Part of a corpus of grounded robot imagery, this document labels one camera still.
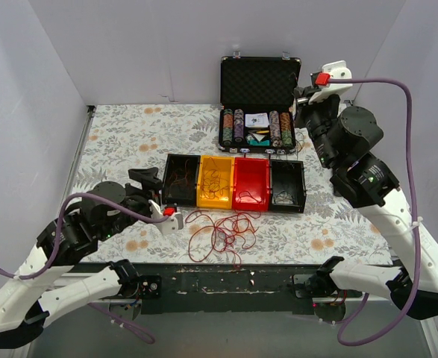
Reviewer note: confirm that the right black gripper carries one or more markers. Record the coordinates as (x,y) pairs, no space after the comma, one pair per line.
(303,106)

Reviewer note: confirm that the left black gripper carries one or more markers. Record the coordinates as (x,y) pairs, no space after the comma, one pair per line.
(151,192)

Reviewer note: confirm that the black bin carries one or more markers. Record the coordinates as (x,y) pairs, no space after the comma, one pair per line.
(180,179)
(287,186)

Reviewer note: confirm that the dark red wires yellow bin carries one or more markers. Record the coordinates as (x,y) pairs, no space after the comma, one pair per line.
(215,179)

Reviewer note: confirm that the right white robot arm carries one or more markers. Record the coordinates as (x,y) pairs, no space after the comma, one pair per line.
(370,187)

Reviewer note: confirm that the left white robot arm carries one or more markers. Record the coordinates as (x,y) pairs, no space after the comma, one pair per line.
(28,301)

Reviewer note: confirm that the floral table mat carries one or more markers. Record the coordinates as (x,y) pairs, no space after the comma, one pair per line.
(123,137)

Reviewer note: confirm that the playing card deck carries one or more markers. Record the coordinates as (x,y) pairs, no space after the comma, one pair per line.
(256,120)

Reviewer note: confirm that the black poker chip case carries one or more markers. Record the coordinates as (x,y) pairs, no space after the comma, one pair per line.
(257,85)

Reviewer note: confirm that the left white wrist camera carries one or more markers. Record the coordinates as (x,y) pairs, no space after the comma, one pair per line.
(168,219)

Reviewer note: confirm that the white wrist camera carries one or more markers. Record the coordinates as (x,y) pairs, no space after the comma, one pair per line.
(333,79)
(168,219)

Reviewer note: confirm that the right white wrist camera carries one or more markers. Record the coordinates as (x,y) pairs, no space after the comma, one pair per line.
(333,79)

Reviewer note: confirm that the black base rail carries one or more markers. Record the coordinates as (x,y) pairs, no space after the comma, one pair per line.
(220,288)

